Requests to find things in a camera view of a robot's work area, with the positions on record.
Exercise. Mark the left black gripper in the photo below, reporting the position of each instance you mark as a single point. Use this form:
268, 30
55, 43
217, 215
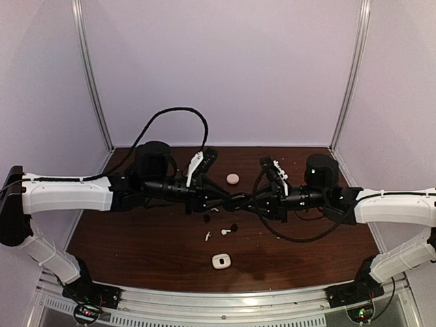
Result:
197, 194

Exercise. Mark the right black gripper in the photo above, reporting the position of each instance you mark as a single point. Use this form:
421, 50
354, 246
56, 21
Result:
274, 201

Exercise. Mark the white square charging case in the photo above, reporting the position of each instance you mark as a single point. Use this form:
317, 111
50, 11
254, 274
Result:
221, 261

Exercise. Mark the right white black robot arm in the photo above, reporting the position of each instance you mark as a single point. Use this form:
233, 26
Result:
349, 206

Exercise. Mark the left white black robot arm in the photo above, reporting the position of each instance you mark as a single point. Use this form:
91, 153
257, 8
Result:
146, 178

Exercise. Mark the pink round earbud case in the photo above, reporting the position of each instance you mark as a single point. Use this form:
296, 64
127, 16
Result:
232, 179

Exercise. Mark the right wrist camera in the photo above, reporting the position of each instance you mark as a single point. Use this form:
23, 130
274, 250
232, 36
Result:
275, 174

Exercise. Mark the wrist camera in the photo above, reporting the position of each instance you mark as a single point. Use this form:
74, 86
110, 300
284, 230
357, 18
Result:
275, 174
200, 164

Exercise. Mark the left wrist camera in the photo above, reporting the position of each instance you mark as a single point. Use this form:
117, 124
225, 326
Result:
200, 164

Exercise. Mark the front aluminium rail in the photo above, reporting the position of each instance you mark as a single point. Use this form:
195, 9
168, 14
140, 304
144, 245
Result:
306, 306

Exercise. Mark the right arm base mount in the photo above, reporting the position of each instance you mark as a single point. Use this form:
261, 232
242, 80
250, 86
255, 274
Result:
358, 295

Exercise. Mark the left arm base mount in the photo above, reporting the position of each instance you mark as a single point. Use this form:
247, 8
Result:
91, 298

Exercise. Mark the right aluminium frame post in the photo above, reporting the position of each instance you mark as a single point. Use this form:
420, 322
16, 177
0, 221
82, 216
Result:
359, 46

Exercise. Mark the aluminium frame post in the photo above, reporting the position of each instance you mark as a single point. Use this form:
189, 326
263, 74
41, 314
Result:
77, 11
359, 46

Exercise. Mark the left aluminium frame post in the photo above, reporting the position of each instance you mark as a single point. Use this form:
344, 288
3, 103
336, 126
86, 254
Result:
77, 11

